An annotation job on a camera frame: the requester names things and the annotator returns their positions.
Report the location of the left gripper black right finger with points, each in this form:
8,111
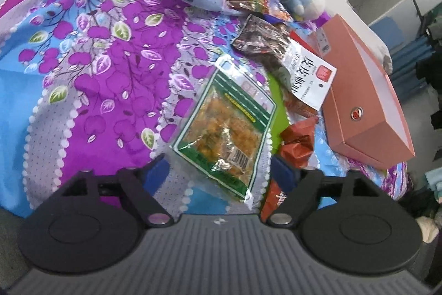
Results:
348,223

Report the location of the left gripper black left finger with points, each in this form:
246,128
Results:
94,221

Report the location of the red foil snack packet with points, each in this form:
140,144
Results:
298,142

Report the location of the green bordered snack bag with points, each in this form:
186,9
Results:
228,130

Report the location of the white shrimp snack bag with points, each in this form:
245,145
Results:
307,76

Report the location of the dark mixed snack bag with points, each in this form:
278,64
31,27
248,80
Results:
259,37

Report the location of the pink cardboard box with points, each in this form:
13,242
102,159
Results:
362,114

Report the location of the blue curtain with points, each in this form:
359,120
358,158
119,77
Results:
404,62

